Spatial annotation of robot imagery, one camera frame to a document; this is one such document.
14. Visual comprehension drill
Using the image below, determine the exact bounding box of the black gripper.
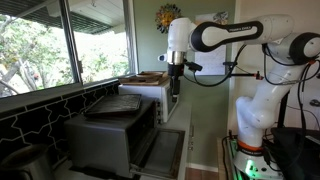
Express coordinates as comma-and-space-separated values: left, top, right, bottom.
167, 63, 185, 103

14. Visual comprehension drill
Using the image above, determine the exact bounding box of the glass toaster oven door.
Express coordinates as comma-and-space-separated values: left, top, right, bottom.
129, 127, 186, 180

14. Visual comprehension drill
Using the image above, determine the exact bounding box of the white microwave oven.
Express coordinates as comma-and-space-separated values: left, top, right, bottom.
117, 79, 180, 124

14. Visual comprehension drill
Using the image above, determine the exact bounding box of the silver toaster oven body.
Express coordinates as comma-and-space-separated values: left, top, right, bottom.
63, 96, 160, 180

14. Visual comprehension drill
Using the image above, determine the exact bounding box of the flat wooden board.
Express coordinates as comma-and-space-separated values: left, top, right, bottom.
128, 75, 168, 83

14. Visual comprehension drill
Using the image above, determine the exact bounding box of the large wooden serving tray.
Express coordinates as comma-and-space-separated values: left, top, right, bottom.
118, 70, 170, 87

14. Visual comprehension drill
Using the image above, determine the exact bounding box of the white paper sheet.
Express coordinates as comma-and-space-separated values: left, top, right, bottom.
194, 44, 228, 77

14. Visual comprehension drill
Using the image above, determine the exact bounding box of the dark baking tray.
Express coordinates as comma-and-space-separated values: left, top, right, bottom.
82, 93, 143, 118

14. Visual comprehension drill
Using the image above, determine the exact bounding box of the black rod with red clamp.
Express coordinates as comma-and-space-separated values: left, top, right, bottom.
222, 60, 265, 81

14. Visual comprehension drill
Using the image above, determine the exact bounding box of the black bag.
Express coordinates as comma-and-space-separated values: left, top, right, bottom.
269, 126, 320, 180

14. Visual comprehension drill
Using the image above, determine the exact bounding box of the metal kettle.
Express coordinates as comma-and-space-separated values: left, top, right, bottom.
0, 143, 56, 180

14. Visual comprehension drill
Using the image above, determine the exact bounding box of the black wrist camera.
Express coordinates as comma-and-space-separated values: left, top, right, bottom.
184, 60, 204, 73

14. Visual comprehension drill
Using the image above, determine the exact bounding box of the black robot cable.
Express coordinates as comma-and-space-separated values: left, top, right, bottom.
182, 43, 248, 89

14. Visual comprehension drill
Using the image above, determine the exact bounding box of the silver drawer handle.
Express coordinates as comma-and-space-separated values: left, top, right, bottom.
187, 124, 195, 152

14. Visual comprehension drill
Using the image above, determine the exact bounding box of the sunflower wall decoration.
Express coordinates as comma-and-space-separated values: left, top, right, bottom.
154, 3, 183, 35

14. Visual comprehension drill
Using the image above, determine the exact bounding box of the colourful wall picture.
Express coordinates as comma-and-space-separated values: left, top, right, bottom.
194, 11, 230, 26

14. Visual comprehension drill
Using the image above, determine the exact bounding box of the grey window frame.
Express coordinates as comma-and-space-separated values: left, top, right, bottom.
0, 0, 139, 101

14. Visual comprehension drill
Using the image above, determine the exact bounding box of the black cable bundle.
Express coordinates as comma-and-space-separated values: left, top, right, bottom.
261, 43, 320, 169

